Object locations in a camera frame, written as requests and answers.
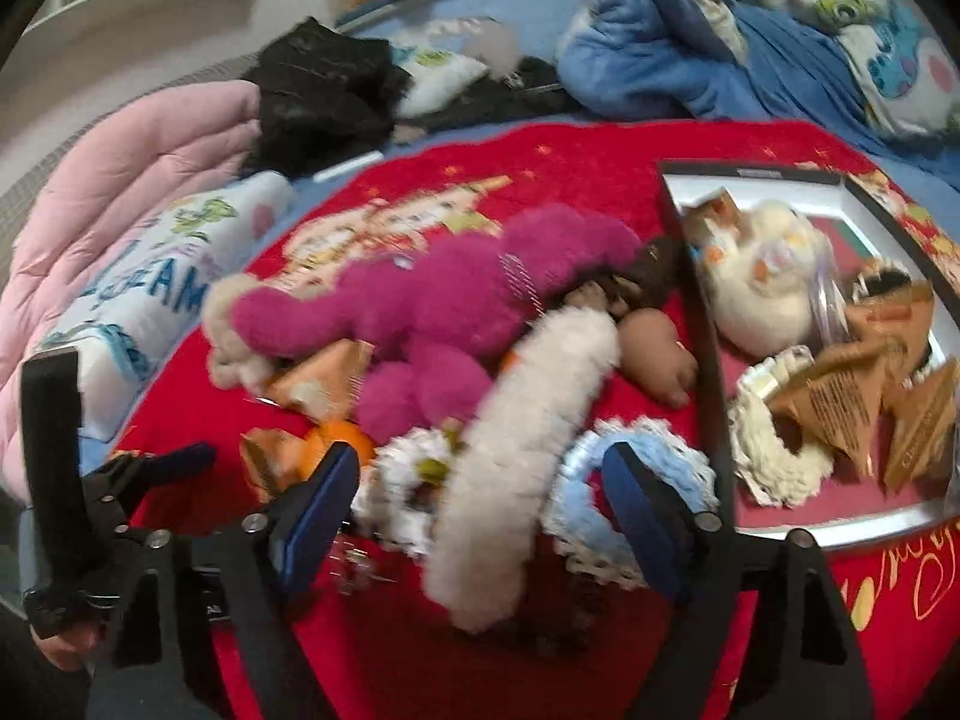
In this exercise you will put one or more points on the red printed blanket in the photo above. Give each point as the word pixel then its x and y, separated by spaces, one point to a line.
pixel 390 660

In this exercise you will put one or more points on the orange mandarin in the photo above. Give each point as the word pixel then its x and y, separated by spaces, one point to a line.
pixel 345 436

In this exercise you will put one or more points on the long white printed pillow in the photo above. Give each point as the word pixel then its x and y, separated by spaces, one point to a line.
pixel 150 277

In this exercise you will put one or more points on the black box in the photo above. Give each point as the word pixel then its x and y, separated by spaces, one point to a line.
pixel 750 174

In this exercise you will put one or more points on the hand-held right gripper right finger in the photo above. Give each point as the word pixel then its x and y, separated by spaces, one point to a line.
pixel 637 510

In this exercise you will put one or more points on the white green crochet scrunchie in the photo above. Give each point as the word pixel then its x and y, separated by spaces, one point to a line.
pixel 405 487

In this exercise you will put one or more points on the magenta plush toy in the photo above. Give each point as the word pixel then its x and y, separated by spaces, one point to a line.
pixel 450 292

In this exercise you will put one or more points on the small clear plastic bag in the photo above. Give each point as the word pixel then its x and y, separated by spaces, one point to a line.
pixel 832 307

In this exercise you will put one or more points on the brown doll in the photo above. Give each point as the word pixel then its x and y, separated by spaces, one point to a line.
pixel 660 360

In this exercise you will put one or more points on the small white printed pillow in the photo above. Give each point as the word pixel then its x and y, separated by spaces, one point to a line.
pixel 442 75

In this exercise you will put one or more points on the white plush toy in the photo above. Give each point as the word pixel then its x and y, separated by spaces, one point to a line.
pixel 765 292

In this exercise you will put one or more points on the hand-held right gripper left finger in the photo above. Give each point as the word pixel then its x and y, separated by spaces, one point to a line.
pixel 322 510

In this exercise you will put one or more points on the blue cartoon printed blanket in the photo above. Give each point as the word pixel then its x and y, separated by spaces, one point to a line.
pixel 675 37

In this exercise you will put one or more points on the blue crochet scrunchie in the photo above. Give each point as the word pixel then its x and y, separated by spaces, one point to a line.
pixel 577 495

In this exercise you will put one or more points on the black puffer jacket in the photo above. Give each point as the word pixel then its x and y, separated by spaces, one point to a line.
pixel 322 97

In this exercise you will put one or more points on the beige plush toy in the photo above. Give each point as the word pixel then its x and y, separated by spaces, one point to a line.
pixel 232 367

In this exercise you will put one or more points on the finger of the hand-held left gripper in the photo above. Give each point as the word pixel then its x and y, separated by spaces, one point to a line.
pixel 52 435
pixel 191 459

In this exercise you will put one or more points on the cream crochet scrunchie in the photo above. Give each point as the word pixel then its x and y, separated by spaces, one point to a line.
pixel 757 450

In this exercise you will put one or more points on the white fluffy headband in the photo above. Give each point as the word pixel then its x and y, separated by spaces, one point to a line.
pixel 510 450

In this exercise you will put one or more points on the person's left hand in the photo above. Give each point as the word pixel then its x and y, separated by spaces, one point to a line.
pixel 67 651

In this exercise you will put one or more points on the black cream-edged crochet scrunchie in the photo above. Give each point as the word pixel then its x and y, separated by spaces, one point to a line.
pixel 892 277

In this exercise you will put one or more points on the pink quilt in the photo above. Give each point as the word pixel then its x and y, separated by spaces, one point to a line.
pixel 112 187

